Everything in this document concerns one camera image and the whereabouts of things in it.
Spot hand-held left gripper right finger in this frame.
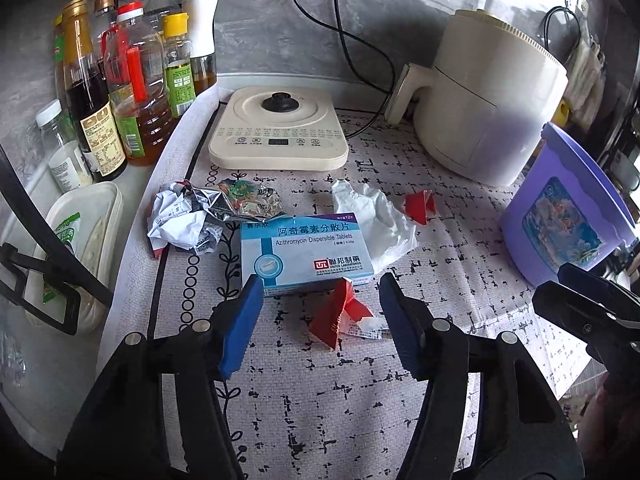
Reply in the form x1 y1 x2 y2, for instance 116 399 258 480
377 271 584 480

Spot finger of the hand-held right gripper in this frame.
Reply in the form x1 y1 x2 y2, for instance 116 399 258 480
556 261 640 312
531 279 640 362

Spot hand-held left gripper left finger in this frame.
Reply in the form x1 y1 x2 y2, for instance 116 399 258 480
57 273 265 480

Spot torn red white wrapper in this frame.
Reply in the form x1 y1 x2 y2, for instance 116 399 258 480
307 279 392 349

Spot purple plastic bucket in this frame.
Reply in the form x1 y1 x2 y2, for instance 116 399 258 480
499 120 639 289

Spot blue white medicine box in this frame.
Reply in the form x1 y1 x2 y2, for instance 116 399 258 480
239 211 376 298

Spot white tissue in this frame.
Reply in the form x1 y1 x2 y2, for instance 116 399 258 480
330 179 419 274

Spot small red wrapper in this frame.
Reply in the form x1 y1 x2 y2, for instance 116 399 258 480
403 189 438 227

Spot white paper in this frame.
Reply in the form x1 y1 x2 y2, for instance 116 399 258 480
146 181 223 257

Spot silver foil snack wrapper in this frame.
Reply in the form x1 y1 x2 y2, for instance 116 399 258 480
186 176 284 224

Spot white black printed table mat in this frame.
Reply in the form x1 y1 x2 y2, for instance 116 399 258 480
96 81 603 480

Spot white plastic container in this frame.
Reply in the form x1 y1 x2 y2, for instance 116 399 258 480
24 180 125 334

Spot yellow detergent bottle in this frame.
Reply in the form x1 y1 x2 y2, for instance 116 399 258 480
551 99 574 129

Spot green white packet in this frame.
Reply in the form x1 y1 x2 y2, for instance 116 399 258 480
41 209 84 307

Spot hanging plastic bags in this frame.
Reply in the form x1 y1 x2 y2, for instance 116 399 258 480
564 24 609 129

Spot cream induction cooker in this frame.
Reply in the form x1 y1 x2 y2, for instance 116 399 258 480
208 85 351 172

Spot cream air fryer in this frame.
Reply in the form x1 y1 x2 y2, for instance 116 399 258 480
384 8 569 188

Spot black metal dish rack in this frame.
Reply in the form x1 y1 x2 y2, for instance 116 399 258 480
0 144 117 337

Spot red cap oil bottle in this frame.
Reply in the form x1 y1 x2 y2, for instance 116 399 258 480
101 1 169 167

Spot small white cap bottle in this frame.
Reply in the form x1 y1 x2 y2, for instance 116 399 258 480
34 98 97 194

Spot yellow cap green label bottle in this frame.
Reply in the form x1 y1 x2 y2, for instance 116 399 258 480
161 11 198 119

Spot dark soy sauce bottle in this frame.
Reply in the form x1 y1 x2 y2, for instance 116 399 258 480
61 0 129 184

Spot white top oil dispenser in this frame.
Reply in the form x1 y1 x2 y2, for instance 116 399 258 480
180 0 220 97

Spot green label sauce bottle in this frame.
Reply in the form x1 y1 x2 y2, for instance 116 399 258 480
51 11 72 112

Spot clear gold cap bottle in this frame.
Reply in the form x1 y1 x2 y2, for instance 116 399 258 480
145 0 182 27
91 0 119 43

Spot black hanging cable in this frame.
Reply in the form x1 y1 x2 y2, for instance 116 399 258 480
541 0 584 42

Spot black power cable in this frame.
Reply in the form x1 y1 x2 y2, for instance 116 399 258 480
333 0 397 139

